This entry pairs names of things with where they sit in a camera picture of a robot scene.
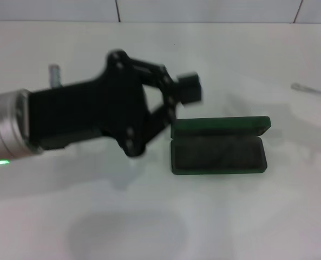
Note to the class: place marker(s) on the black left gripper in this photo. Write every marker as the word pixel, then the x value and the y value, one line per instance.
pixel 90 113

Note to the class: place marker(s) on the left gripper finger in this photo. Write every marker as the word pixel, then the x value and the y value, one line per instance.
pixel 190 88

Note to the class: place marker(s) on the green glasses case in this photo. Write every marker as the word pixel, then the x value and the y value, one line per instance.
pixel 217 154

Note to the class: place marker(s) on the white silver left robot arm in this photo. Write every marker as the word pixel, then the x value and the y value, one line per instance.
pixel 6 124

